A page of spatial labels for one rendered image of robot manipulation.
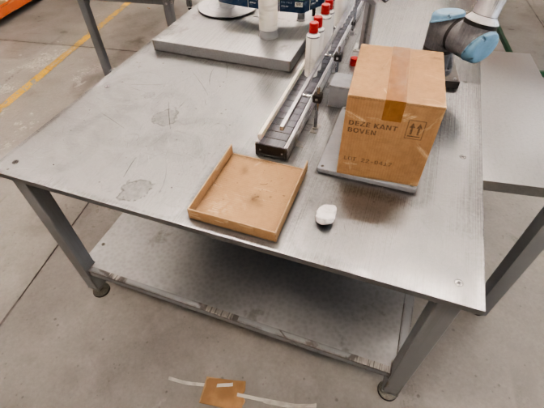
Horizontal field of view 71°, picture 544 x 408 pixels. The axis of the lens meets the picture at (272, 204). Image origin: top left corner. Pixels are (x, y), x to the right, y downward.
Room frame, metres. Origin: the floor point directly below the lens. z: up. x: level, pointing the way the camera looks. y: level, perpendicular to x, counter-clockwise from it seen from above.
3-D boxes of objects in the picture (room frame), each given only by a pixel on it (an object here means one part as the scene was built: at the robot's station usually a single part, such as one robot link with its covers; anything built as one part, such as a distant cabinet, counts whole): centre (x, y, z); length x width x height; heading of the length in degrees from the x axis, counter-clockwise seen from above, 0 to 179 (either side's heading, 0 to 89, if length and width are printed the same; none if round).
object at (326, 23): (1.56, -0.23, 0.98); 0.05 x 0.05 x 0.20
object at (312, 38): (1.39, -0.16, 0.98); 0.05 x 0.05 x 0.20
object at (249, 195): (0.80, 0.06, 0.85); 0.30 x 0.26 x 0.04; 159
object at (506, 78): (1.29, -0.64, 0.81); 0.90 x 0.90 x 0.04; 77
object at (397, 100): (0.97, -0.36, 0.99); 0.30 x 0.24 x 0.27; 164
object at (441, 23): (1.47, -0.68, 1.02); 0.13 x 0.12 x 0.14; 24
